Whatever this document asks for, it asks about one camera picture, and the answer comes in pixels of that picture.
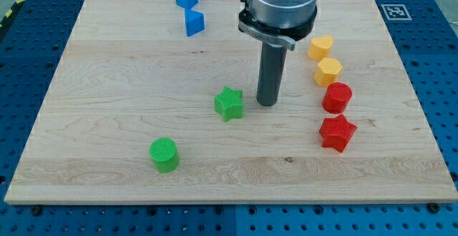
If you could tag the yellow heart block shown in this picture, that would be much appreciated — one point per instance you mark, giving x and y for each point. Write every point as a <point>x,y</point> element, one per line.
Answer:
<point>320,46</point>

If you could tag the red star block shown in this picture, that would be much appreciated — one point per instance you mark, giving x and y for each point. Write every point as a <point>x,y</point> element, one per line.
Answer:
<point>336,132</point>

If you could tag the white fiducial marker tag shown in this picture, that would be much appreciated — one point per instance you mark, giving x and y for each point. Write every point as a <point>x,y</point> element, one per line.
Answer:
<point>396,12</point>

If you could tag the red cylinder block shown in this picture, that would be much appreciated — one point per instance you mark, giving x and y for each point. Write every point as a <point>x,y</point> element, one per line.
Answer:
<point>337,97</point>

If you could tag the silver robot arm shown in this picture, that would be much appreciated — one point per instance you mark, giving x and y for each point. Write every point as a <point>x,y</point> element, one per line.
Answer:
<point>278,25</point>

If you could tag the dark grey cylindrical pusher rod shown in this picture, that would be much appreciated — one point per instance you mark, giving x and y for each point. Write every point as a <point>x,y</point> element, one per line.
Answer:
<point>272,60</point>

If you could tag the green cylinder block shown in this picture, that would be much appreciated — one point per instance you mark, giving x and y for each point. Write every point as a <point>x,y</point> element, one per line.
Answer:
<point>164,155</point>

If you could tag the blue triangular block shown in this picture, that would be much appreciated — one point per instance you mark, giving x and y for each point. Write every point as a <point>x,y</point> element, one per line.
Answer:
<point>194,22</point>

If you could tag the black clamp ring with lever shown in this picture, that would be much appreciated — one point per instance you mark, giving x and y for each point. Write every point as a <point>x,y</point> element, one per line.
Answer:
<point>272,35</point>

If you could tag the light wooden board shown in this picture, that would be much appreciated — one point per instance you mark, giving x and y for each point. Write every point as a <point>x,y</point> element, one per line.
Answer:
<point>129,75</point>

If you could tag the green star block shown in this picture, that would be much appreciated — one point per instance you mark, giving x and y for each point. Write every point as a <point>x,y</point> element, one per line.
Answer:
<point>229,104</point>

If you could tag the yellow hexagon block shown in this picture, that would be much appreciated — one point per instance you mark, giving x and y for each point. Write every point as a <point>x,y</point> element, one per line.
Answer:
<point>327,71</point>

